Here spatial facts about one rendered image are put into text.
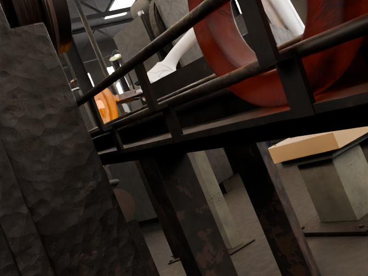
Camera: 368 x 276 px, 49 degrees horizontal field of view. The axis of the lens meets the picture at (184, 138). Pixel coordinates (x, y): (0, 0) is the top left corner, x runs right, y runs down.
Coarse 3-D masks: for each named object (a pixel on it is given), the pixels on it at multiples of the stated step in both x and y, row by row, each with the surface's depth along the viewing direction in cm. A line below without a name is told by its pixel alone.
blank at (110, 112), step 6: (108, 90) 150; (96, 96) 155; (102, 96) 149; (108, 96) 148; (108, 102) 148; (114, 102) 149; (102, 108) 158; (108, 108) 148; (114, 108) 149; (102, 114) 157; (108, 114) 150; (114, 114) 149; (108, 120) 152
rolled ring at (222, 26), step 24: (192, 0) 41; (312, 0) 29; (336, 0) 27; (360, 0) 28; (216, 24) 40; (312, 24) 30; (336, 24) 28; (216, 48) 40; (240, 48) 40; (336, 48) 29; (216, 72) 41; (312, 72) 31; (336, 72) 31; (240, 96) 39; (264, 96) 37
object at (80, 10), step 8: (80, 8) 786; (80, 16) 786; (88, 24) 787; (88, 32) 784; (96, 48) 784; (104, 64) 785; (104, 72) 784; (112, 88) 783; (120, 104) 783; (120, 112) 783
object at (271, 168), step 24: (192, 72) 76; (264, 144) 85; (240, 168) 83; (264, 168) 81; (264, 192) 82; (264, 216) 83; (288, 216) 81; (288, 240) 81; (288, 264) 82; (312, 264) 83
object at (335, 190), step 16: (320, 160) 172; (336, 160) 168; (352, 160) 173; (304, 176) 182; (320, 176) 175; (336, 176) 168; (352, 176) 171; (320, 192) 178; (336, 192) 171; (352, 192) 169; (320, 208) 181; (336, 208) 174; (352, 208) 167; (304, 224) 191; (320, 224) 182; (336, 224) 173; (352, 224) 166
